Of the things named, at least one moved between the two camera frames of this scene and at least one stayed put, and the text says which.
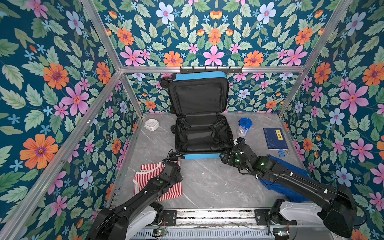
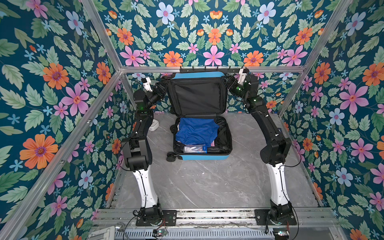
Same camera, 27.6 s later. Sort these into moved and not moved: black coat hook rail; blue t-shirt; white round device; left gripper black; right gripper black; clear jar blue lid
Moved: right gripper black; blue t-shirt; left gripper black; clear jar blue lid
Not moved: black coat hook rail; white round device
